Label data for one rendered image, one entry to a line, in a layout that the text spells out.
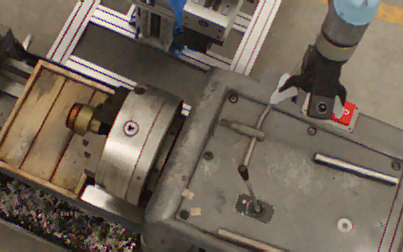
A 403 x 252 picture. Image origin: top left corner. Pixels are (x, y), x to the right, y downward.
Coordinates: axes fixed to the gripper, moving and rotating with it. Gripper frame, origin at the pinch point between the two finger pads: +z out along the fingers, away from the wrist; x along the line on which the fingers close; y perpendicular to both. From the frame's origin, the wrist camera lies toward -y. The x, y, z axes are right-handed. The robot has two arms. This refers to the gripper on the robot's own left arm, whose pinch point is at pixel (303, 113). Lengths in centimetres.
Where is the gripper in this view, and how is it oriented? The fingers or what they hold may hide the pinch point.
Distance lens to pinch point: 129.6
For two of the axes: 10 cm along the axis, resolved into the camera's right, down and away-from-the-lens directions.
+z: -0.6, 4.9, 8.7
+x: -9.7, -2.2, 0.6
